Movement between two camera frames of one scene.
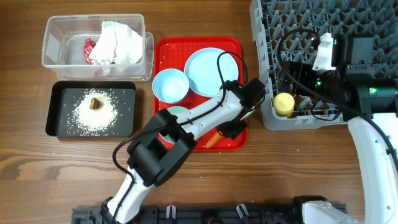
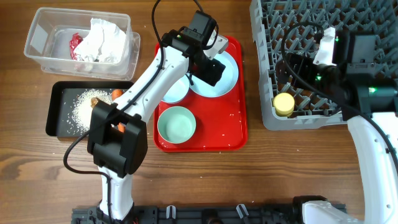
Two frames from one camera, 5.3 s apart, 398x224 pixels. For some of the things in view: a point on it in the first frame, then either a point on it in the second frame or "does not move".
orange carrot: (212, 140) → (114, 94)
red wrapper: (87, 47) → (76, 40)
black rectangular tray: (92, 109) does not move
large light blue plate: (203, 73) does not move
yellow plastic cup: (284, 104) does not move
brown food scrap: (94, 104) does not move
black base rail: (280, 214) does not move
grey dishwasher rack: (288, 30) does not move
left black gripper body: (232, 129) → (209, 70)
